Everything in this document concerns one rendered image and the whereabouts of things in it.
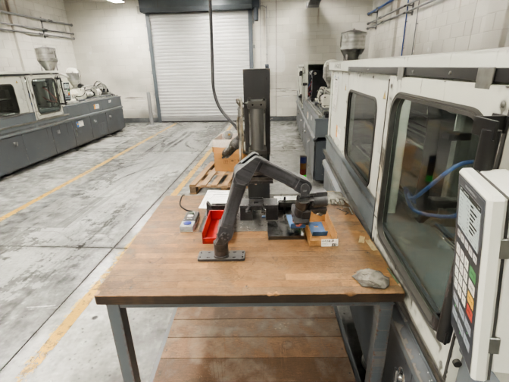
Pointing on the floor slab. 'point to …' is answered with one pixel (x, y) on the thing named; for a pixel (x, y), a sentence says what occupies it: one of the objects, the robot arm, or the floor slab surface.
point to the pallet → (210, 179)
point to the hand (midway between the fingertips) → (298, 224)
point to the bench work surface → (248, 302)
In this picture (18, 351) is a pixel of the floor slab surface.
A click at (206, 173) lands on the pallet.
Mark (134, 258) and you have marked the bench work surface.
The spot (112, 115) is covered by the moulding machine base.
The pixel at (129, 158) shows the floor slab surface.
